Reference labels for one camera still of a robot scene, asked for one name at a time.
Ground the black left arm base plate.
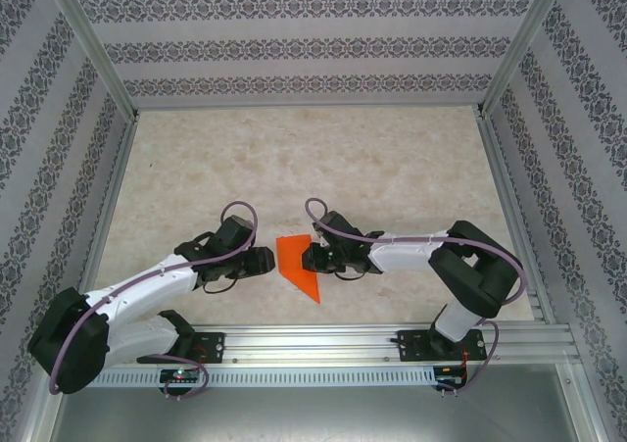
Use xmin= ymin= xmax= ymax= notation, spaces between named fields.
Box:
xmin=136 ymin=331 xmax=226 ymax=365

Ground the aluminium frame post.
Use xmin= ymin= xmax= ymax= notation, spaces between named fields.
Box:
xmin=38 ymin=0 xmax=141 ymax=120
xmin=473 ymin=0 xmax=574 ymax=119

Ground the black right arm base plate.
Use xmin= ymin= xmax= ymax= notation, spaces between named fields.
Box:
xmin=398 ymin=328 xmax=487 ymax=364

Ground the small circuit board green light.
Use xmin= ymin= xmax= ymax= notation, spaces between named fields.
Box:
xmin=160 ymin=368 xmax=203 ymax=384

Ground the orange cloth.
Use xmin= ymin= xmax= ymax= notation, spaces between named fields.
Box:
xmin=275 ymin=233 xmax=323 ymax=305

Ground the aluminium side rail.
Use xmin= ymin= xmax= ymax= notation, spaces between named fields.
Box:
xmin=66 ymin=116 xmax=141 ymax=329
xmin=477 ymin=113 xmax=559 ymax=324

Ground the grey sheet metal panel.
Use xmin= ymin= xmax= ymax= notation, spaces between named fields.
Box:
xmin=19 ymin=363 xmax=613 ymax=442

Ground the long aluminium mounting rail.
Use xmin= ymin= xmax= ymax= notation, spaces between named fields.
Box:
xmin=46 ymin=321 xmax=582 ymax=365

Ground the small circuit board with pins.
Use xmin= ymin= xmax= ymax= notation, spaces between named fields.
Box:
xmin=435 ymin=366 xmax=469 ymax=389

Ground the slotted grey cable duct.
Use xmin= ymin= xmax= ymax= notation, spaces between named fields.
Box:
xmin=66 ymin=367 xmax=437 ymax=388

